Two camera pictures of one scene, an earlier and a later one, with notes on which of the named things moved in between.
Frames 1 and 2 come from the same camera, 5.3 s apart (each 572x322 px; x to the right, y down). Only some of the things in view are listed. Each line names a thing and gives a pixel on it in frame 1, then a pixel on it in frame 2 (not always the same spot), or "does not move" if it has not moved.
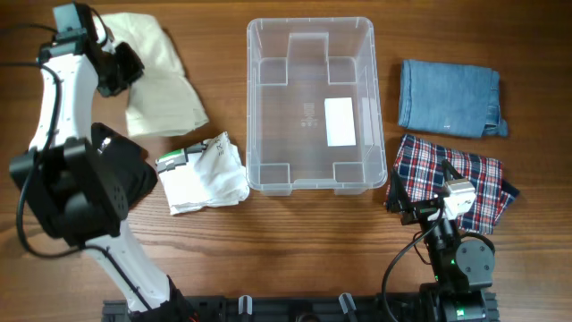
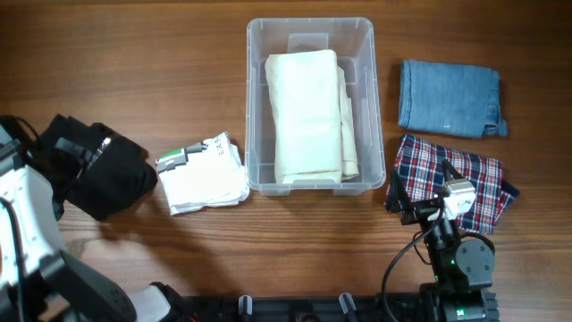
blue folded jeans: [450, 99] does not move
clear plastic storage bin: [314, 116] does not move
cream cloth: [163, 99] -> [315, 142]
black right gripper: [399, 197] does not move
